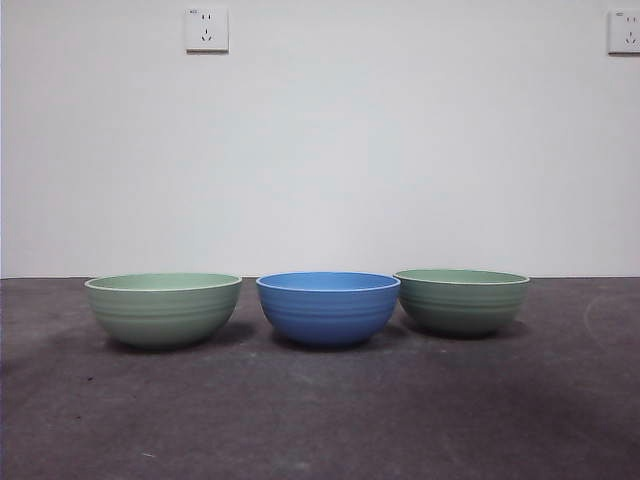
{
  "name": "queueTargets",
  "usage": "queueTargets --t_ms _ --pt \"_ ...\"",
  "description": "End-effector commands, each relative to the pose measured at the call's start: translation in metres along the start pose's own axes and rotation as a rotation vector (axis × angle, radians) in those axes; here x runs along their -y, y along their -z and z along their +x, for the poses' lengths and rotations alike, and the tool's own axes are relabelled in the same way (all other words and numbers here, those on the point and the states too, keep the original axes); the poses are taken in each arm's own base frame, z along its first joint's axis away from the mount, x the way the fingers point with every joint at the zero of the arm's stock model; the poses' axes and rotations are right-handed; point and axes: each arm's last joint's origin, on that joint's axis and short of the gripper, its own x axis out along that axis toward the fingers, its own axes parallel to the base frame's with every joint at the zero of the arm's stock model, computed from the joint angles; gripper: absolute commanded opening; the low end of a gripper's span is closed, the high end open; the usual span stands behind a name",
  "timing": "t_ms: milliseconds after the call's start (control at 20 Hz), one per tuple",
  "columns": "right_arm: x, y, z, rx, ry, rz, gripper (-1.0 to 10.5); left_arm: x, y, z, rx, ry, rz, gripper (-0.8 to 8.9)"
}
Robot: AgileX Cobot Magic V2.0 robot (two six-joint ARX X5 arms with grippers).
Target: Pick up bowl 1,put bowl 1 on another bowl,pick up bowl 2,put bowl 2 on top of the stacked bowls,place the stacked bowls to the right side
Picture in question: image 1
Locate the blue ribbed bowl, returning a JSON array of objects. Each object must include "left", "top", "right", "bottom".
[{"left": 255, "top": 271, "right": 401, "bottom": 347}]

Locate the green ribbed bowl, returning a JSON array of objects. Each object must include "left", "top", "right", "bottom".
[
  {"left": 392, "top": 268, "right": 531, "bottom": 337},
  {"left": 83, "top": 272, "right": 244, "bottom": 350}
]

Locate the white wall socket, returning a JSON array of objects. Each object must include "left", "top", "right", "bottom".
[
  {"left": 185, "top": 5, "right": 231, "bottom": 54},
  {"left": 607, "top": 9, "right": 640, "bottom": 56}
]

